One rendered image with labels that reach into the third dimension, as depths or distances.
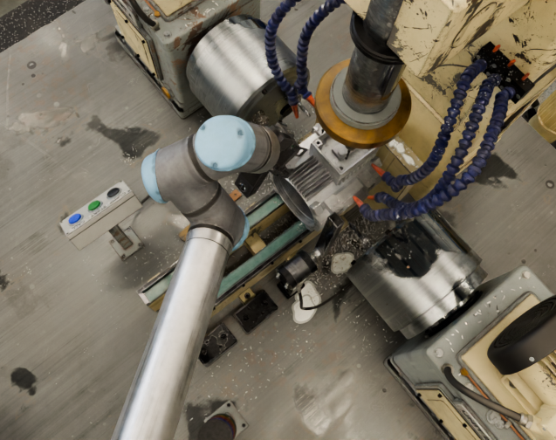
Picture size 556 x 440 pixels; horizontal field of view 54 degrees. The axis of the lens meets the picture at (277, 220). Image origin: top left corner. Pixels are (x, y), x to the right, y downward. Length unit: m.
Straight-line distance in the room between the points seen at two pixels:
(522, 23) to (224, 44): 0.64
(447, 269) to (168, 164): 0.59
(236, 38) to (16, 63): 0.77
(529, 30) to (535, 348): 0.50
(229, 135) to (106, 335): 0.76
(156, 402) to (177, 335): 0.11
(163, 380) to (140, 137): 0.91
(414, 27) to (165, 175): 0.47
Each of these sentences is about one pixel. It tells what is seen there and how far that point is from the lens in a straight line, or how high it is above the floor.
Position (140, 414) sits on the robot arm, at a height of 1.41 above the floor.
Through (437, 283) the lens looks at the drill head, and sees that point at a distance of 1.16.
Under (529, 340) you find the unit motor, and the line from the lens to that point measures 1.00.
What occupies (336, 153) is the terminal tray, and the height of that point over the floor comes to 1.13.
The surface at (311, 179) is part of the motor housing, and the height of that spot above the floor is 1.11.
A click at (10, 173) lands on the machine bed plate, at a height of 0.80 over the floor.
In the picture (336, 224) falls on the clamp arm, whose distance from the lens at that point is 1.04.
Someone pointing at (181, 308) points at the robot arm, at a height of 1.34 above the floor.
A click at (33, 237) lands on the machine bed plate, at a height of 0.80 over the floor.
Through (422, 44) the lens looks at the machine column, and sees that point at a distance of 0.79.
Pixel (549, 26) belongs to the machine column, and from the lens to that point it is 0.95.
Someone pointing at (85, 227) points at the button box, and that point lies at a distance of 1.26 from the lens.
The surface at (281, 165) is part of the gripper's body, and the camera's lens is 1.11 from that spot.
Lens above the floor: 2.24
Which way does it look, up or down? 73 degrees down
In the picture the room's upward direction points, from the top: 8 degrees clockwise
